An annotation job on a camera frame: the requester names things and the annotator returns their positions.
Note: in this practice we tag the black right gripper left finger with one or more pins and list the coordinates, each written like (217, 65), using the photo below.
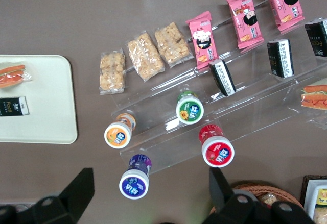
(64, 203)

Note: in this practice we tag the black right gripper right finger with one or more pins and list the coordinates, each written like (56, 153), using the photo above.
(230, 208)

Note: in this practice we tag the green gum bottle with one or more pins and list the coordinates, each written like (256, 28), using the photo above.
(189, 110)

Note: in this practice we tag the red gum bottle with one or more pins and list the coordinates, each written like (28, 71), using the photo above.
(217, 151)

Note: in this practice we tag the purple gum bottle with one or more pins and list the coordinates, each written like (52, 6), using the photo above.
(134, 184)

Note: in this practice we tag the orange gum bottle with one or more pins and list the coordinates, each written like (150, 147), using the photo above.
(118, 136)

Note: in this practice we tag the cream plastic tray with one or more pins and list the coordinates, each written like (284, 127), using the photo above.
(51, 101)

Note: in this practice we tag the clear acrylic holder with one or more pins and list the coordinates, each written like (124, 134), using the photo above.
(24, 206)

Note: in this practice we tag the small snack in basket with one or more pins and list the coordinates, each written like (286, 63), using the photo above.
(268, 199)

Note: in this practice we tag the brown wicker basket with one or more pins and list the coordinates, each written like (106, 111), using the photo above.
(268, 188)

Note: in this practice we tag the black rectangular box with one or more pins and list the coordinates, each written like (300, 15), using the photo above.
(305, 183)

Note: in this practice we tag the white packaged food box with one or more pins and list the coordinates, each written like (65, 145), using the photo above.
(313, 196)

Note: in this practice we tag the clear acrylic tiered stand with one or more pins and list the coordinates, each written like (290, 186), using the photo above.
(255, 101)

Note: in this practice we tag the plastic wrapped sandwich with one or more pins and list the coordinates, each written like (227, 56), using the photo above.
(315, 97)
(11, 77)

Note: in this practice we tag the clear wrapped rice crisp bar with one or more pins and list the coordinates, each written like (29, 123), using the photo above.
(112, 72)
(145, 56)
(172, 44)

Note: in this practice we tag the pink cartoon snack pack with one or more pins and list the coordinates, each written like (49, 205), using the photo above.
(283, 3)
(201, 40)
(244, 17)

